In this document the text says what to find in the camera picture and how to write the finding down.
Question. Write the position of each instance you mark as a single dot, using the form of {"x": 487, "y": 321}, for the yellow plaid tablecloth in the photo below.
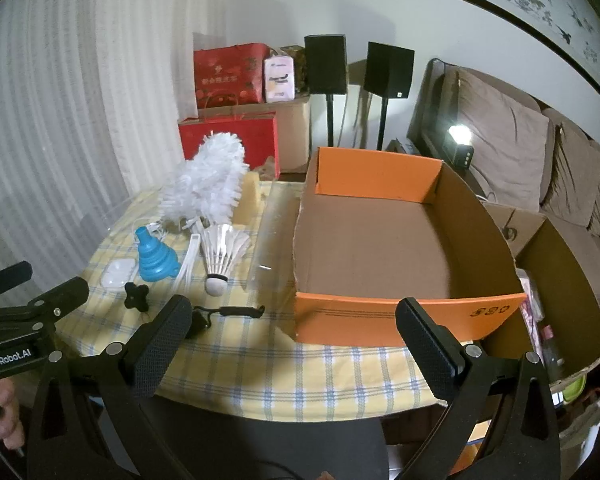
{"x": 252, "y": 367}

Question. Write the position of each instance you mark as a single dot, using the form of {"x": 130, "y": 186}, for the black speaker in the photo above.
{"x": 389, "y": 70}
{"x": 326, "y": 64}

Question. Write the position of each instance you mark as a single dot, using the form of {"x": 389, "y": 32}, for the bright led lamp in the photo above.
{"x": 457, "y": 146}

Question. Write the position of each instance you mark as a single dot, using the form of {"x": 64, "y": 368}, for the clear plastic sheet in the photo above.
{"x": 266, "y": 264}

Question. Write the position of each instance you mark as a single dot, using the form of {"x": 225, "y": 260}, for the brown sofa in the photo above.
{"x": 526, "y": 154}

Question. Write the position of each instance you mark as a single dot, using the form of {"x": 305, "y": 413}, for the open brown cardboard box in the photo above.
{"x": 565, "y": 294}

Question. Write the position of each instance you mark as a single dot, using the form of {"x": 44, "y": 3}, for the white earphone case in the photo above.
{"x": 118, "y": 272}

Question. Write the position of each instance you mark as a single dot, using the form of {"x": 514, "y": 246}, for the white curtain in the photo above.
{"x": 91, "y": 94}

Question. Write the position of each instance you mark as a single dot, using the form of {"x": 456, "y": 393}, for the white fluffy duster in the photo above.
{"x": 208, "y": 186}

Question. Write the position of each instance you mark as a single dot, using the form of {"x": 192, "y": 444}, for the orange cardboard box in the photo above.
{"x": 374, "y": 228}

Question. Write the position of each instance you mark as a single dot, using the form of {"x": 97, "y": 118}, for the yellow tan small box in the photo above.
{"x": 250, "y": 200}

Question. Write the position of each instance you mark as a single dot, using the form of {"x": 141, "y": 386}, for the large brown cardboard box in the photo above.
{"x": 293, "y": 128}

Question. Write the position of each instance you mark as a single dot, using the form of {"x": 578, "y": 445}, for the pink tissue pack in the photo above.
{"x": 279, "y": 84}

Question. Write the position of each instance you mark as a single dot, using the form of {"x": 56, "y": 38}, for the right black speaker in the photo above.
{"x": 389, "y": 70}

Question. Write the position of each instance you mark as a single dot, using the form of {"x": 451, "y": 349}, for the left black speaker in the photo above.
{"x": 326, "y": 64}

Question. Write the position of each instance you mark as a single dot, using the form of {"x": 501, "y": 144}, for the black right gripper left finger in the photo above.
{"x": 151, "y": 349}

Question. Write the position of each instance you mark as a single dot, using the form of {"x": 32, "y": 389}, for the black star knob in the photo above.
{"x": 136, "y": 296}

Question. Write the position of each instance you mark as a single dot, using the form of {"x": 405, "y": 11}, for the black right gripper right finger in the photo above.
{"x": 437, "y": 353}

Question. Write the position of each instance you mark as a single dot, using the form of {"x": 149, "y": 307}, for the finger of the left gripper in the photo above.
{"x": 15, "y": 275}
{"x": 61, "y": 300}

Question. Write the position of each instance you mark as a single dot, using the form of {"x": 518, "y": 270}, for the white feather shuttlecock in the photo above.
{"x": 223, "y": 246}

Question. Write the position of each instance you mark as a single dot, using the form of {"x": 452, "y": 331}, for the black clip tool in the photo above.
{"x": 202, "y": 317}

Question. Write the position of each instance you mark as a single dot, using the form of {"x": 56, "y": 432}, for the blue collapsible funnel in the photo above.
{"x": 156, "y": 260}

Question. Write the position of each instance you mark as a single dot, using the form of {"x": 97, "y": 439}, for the red gift bag top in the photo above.
{"x": 230, "y": 75}

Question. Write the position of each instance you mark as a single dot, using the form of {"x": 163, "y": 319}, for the person's left hand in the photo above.
{"x": 11, "y": 429}

